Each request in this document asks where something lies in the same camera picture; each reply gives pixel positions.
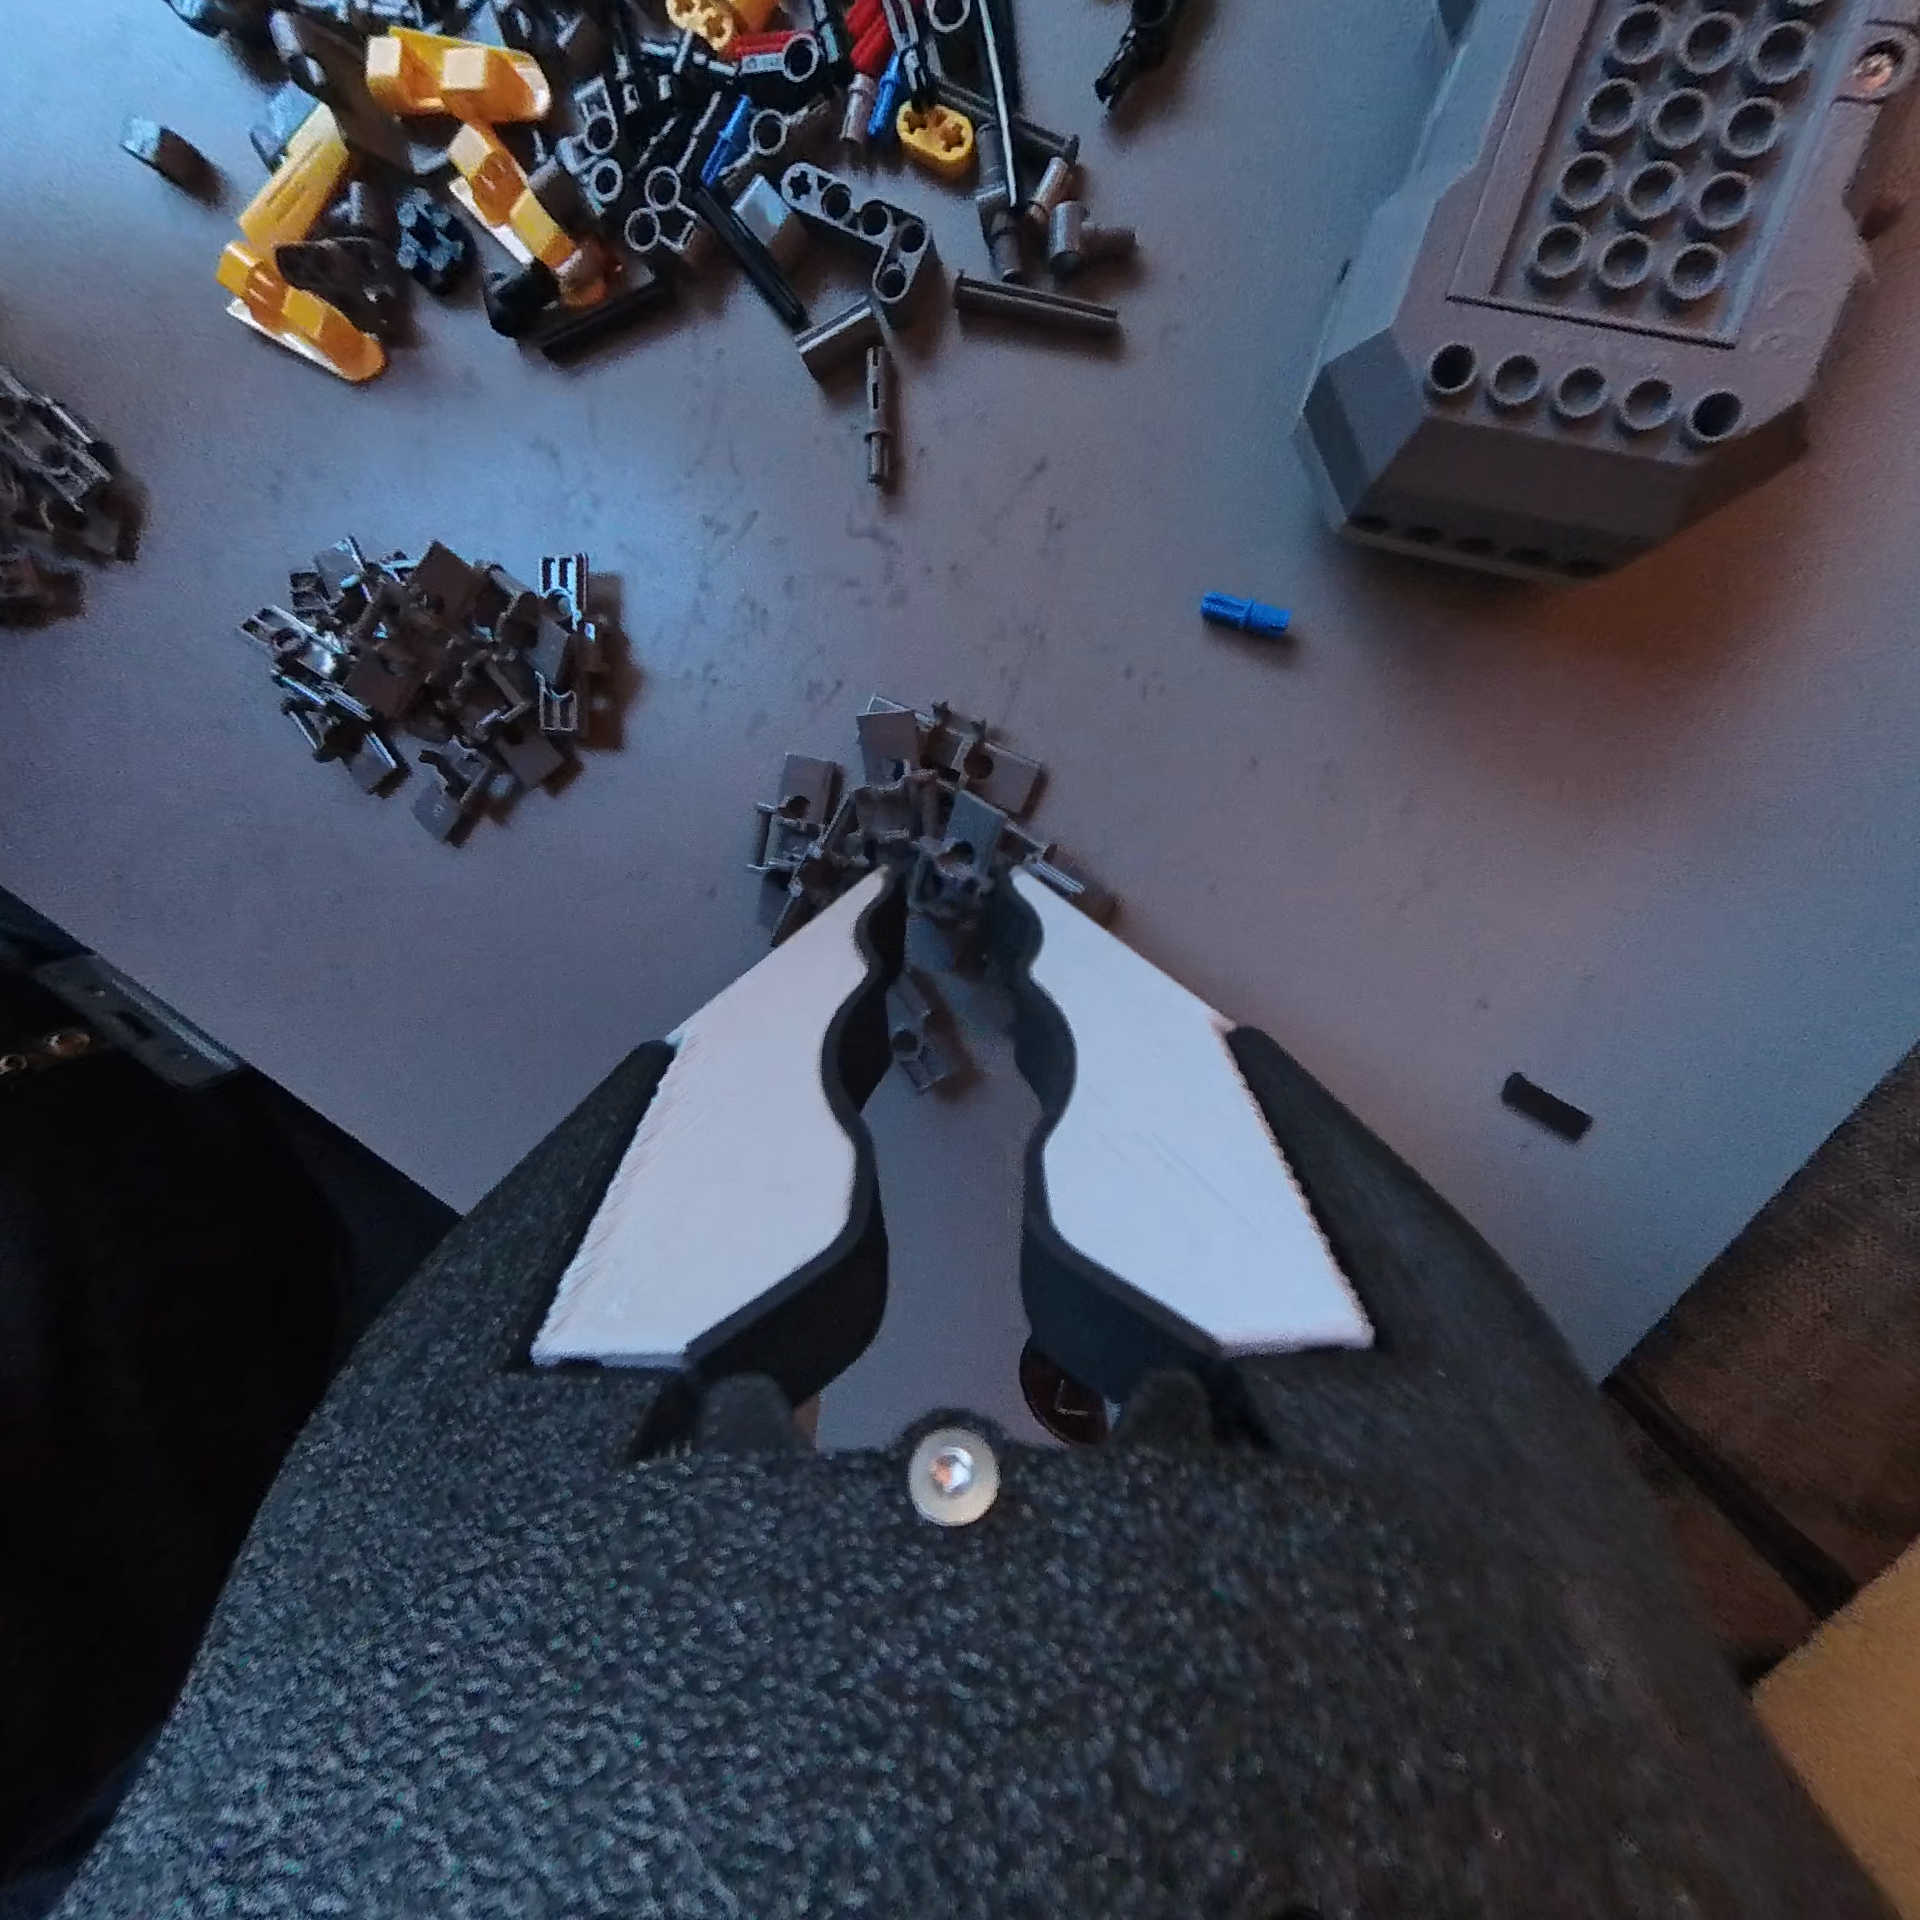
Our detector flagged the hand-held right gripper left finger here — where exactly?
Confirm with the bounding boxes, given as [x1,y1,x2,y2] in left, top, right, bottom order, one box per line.
[533,871,903,1384]

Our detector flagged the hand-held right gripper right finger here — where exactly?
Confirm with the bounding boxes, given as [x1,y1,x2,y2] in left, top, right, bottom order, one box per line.
[999,864,1379,1360]

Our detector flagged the small dark grey brick piece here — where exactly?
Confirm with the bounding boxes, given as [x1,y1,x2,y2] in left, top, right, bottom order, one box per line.
[883,977,975,1099]

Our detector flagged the pile of grey brick parts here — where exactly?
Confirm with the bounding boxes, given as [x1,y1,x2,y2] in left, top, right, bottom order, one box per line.
[121,0,1186,489]

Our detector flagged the grey desk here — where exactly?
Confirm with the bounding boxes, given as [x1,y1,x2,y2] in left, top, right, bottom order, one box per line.
[0,0,1920,1388]

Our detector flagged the small grey brick cluster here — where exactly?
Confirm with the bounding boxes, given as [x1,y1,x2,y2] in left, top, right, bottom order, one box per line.
[746,698,1099,947]

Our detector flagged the dark grey brick cluster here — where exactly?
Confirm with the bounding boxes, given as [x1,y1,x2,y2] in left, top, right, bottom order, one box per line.
[241,536,637,849]

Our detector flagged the wooden edged background table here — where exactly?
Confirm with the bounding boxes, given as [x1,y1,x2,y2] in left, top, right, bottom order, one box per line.
[1751,1532,1920,1920]

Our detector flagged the heap of black track links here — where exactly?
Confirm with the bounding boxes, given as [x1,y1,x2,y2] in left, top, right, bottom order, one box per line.
[0,361,140,627]

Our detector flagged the yellow pointed brick piece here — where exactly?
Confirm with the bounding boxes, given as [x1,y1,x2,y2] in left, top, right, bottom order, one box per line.
[217,105,393,386]

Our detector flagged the small yellow brick piece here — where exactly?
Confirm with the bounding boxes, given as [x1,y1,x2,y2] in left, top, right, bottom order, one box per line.
[445,128,609,302]

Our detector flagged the grey brick hub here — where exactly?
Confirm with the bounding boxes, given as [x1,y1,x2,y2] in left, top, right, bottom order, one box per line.
[1295,0,1920,582]

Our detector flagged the yellow curved brick piece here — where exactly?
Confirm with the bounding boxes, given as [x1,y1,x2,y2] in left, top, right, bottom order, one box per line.
[362,26,557,128]

